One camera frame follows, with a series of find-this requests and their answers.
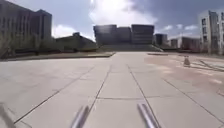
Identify grey concrete slab plaza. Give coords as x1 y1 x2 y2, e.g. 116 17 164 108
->
0 51 224 128

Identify wide stone staircase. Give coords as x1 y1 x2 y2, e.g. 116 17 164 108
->
98 43 163 53

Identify dark wide building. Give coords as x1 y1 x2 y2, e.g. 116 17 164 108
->
92 23 156 46

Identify low dark-roofed building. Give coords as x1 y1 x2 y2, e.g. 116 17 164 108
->
54 31 99 52

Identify raised grass bed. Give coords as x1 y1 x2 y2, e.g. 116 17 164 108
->
0 50 116 62

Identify robot's own part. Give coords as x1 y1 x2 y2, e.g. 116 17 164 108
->
137 102 159 128
70 105 90 128

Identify low distant buildings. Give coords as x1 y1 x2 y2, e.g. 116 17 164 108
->
153 33 202 52

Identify row of bushes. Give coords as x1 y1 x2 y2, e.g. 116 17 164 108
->
0 34 59 58

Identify tall grey building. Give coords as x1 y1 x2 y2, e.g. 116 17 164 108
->
0 0 53 51

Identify white multi-storey building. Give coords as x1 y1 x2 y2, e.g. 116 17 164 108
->
197 9 224 54

